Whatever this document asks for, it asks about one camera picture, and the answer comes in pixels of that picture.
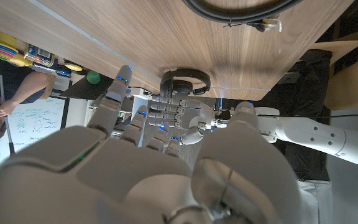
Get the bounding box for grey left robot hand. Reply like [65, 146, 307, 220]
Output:
[147, 95, 217, 146]

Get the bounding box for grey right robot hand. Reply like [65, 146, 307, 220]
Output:
[0, 64, 303, 224]

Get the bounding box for black headphones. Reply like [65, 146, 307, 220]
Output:
[159, 68, 212, 99]

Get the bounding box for dark side table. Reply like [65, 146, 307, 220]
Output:
[60, 74, 114, 101]

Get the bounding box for green ball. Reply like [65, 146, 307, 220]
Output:
[86, 70, 101, 85]

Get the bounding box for standing person black white clothes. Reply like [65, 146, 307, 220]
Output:
[258, 49, 334, 224]

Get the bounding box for yellow disc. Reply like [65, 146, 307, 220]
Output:
[64, 63, 83, 72]

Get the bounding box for thin rod with black end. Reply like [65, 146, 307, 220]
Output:
[0, 73, 16, 156]

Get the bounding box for blue printed box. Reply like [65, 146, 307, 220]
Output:
[24, 44, 56, 68]

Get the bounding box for beige wooden chair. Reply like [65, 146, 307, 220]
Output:
[308, 27, 358, 65]
[323, 58, 358, 111]

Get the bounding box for coiled black Ethernet cable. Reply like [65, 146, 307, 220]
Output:
[181, 0, 304, 34]

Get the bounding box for whiteboard with black frame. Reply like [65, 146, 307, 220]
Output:
[0, 96, 71, 175]

